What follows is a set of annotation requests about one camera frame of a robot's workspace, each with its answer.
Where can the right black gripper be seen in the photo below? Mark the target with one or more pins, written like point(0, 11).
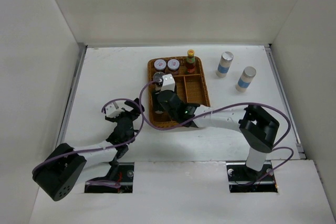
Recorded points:
point(155, 94)

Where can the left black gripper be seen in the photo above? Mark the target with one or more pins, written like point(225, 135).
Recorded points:
point(134, 114)

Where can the black-cap white powder grinder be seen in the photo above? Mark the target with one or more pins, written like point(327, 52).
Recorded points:
point(158, 80)

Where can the red chili sauce bottle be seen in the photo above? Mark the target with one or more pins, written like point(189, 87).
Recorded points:
point(190, 62)

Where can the white-lid dark sauce jar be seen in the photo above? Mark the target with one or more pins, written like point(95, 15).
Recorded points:
point(160, 65)

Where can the white-lid brown sauce jar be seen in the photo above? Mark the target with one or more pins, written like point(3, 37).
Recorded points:
point(173, 66)

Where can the silver-cap blue-label tall jar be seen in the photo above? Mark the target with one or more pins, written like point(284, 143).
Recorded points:
point(224, 64)

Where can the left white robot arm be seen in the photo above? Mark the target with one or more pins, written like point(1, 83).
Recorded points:
point(96, 165)

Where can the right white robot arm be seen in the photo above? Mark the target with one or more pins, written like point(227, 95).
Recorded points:
point(258, 127)

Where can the brown wicker divided basket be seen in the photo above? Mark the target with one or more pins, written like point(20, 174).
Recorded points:
point(190, 88)

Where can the silver-cap blue-label grain jar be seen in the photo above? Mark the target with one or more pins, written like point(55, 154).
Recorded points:
point(245, 79)

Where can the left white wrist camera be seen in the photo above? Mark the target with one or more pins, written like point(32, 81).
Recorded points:
point(112, 110)

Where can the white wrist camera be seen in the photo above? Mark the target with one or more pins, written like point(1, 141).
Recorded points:
point(112, 110)
point(168, 83)

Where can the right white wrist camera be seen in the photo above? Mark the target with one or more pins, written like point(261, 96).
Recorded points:
point(168, 83)

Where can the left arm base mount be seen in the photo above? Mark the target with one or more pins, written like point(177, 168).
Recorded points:
point(118, 180)

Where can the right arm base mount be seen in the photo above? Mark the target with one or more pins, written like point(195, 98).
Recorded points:
point(242, 179)

